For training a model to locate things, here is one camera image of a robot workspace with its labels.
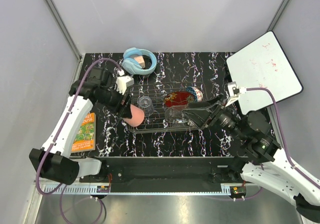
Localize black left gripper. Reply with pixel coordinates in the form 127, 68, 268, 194
97, 84, 133, 118

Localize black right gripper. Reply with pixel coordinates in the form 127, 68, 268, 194
180, 93, 247, 141

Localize pink plastic cup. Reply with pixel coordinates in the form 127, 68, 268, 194
123, 104, 145, 127

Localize blue and red patterned bowl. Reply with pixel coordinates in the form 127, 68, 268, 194
186, 86, 203, 102

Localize clear drinking glass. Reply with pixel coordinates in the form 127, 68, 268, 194
137, 96, 154, 117

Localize clear glass plate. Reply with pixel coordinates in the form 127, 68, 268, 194
164, 105, 189, 128

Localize red floral plate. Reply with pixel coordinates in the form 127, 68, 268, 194
163, 91, 195, 108

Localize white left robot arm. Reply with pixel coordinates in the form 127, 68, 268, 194
29, 68, 134, 185

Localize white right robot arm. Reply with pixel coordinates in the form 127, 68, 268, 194
182, 95, 320, 223

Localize orange children's book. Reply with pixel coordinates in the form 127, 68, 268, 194
71, 113, 96, 153

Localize light blue headphones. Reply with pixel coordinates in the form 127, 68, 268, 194
121, 47, 157, 75

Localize pink wooden cube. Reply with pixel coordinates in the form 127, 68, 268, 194
133, 55, 146, 69

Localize white whiteboard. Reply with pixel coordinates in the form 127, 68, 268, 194
226, 31, 303, 102

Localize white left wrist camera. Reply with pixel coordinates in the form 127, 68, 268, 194
115, 70, 135, 95

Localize metal wire dish rack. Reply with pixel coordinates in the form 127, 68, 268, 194
129, 81, 207, 134

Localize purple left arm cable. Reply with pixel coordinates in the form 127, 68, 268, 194
35, 58, 126, 222

